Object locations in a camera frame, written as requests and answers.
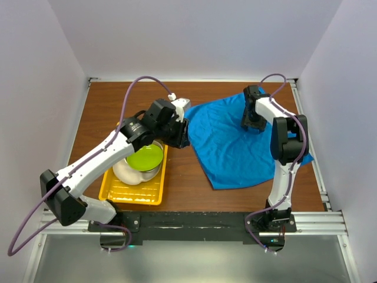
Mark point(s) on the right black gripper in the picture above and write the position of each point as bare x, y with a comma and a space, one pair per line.
247, 122

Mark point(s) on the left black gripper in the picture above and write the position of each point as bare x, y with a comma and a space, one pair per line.
181, 139

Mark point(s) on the blue cloth napkin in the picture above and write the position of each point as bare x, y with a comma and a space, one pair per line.
230, 156

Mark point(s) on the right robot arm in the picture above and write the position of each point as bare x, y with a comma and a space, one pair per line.
288, 147

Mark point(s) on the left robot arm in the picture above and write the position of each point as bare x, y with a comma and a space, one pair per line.
63, 191

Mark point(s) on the green plastic plate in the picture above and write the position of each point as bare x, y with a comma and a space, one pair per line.
146, 159

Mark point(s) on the beige flower-shaped plate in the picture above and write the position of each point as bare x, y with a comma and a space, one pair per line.
130, 176

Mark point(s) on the yellow plastic tray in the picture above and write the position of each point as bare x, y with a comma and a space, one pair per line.
146, 193

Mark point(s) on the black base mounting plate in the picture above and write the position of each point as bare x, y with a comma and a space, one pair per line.
135, 228

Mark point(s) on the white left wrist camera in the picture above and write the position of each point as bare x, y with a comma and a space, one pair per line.
181, 104

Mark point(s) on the aluminium frame rail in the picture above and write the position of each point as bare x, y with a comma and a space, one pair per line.
186, 187

